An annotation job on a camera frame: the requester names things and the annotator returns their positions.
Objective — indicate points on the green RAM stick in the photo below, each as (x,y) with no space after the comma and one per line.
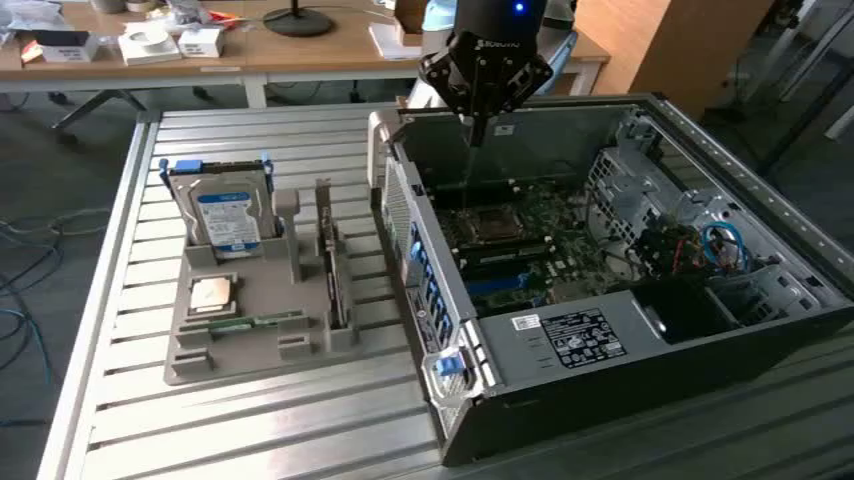
(234,321)

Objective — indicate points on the white booklet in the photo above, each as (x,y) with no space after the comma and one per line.
(390,42)

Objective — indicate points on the blue expansion slot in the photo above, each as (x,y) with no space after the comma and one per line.
(497,287)

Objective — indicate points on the wooden cabinet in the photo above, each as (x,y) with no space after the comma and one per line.
(667,50)

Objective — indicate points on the black open PC case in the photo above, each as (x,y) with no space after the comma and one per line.
(601,400)

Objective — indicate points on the silver disk bay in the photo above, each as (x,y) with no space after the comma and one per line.
(767,295)

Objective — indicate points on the hard disk in blue caddy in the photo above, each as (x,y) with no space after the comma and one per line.
(227,215)

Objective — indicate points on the silver perforated drive cage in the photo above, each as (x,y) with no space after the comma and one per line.
(627,195)

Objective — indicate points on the white box black lid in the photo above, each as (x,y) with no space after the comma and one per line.
(67,50)

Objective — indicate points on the green motherboard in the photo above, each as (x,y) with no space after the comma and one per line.
(567,240)

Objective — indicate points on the silver CPU chip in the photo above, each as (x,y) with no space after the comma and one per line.
(210,295)

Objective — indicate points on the metal CPU socket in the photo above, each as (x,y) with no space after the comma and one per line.
(495,225)

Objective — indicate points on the black expansion slot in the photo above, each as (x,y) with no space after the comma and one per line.
(501,248)
(510,261)

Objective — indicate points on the grey printed parts rack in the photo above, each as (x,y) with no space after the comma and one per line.
(267,300)

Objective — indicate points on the small white labelled box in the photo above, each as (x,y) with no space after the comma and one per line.
(200,44)

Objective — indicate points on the blue case latch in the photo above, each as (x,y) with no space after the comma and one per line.
(449,364)

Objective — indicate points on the wooden desk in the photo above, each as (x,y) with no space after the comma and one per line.
(300,55)

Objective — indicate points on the black nvidia graphics card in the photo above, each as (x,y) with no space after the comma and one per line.
(331,280)

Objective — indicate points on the black round lamp base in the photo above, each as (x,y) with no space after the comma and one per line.
(298,22)

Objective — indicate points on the brown cardboard box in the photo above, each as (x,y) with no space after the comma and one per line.
(407,17)

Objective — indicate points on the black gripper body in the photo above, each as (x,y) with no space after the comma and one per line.
(497,30)

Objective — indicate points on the grey power supply unit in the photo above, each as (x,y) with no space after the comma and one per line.
(507,350)

